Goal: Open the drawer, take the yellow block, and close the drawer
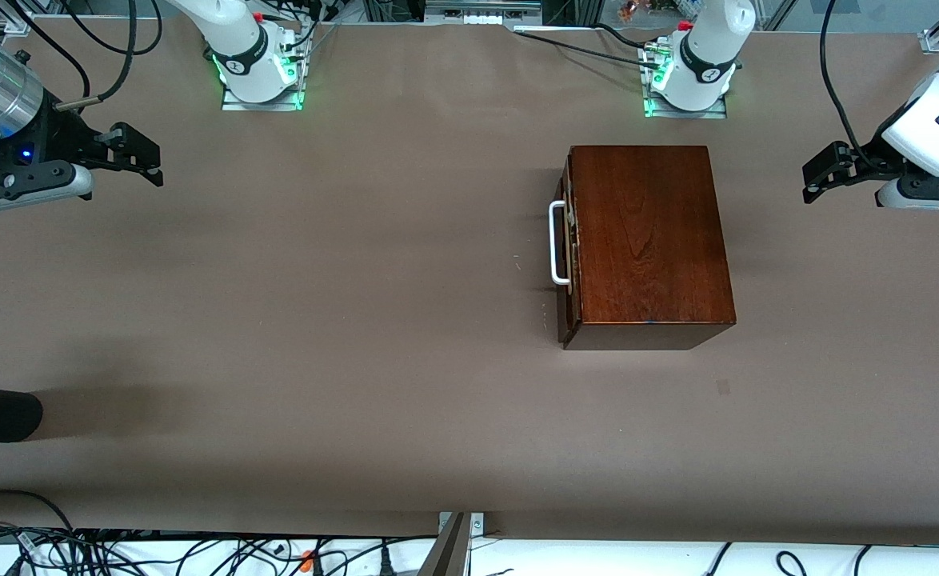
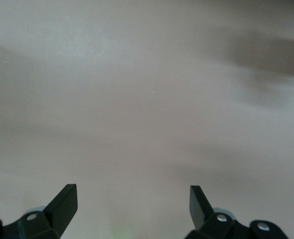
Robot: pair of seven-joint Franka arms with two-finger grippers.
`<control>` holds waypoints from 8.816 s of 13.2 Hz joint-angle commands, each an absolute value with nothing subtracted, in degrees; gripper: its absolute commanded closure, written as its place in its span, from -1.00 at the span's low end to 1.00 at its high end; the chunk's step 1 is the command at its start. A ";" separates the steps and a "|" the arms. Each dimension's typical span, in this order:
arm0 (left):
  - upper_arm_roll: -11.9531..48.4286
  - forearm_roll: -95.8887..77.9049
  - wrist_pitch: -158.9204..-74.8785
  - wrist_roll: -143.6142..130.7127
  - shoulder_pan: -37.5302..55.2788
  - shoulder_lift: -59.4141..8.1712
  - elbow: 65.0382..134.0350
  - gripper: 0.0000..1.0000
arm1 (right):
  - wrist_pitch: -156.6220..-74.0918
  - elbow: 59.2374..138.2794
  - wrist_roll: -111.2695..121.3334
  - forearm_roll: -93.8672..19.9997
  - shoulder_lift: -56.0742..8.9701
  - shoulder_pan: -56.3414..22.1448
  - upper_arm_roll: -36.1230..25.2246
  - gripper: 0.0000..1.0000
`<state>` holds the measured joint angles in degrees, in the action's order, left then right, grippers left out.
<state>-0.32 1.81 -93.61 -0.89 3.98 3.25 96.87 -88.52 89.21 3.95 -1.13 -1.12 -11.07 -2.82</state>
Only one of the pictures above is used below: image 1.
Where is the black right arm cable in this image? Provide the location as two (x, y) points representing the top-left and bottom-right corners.
(0, 0), (91, 98)

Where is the wooden drawer with white handle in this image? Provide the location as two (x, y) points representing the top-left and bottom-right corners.
(548, 156), (579, 342)

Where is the grey power strip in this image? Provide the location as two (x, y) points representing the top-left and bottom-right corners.
(424, 0), (544, 26)

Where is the dark metal post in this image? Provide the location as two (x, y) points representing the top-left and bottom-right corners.
(417, 512), (471, 576)

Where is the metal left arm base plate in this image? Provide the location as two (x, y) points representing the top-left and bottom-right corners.
(640, 42), (729, 120)

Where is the black cable on table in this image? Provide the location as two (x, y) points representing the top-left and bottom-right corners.
(513, 24), (661, 70)

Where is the metal corner bracket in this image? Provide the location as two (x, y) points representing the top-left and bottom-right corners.
(438, 512), (486, 539)

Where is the dark brown wooden cabinet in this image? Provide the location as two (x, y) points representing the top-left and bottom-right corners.
(557, 145), (737, 351)

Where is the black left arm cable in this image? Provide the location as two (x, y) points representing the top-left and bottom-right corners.
(819, 0), (878, 161)

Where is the tangle of black cables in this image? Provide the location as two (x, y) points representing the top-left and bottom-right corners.
(0, 489), (438, 576)

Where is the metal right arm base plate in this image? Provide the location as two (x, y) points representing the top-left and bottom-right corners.
(221, 24), (305, 112)

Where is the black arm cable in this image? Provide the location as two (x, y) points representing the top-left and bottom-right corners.
(819, 0), (878, 161)
(0, 0), (91, 98)

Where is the black cable with metal plug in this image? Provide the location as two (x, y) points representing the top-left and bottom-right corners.
(54, 0), (139, 111)

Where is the black looped cable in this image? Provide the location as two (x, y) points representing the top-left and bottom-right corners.
(60, 0), (164, 58)

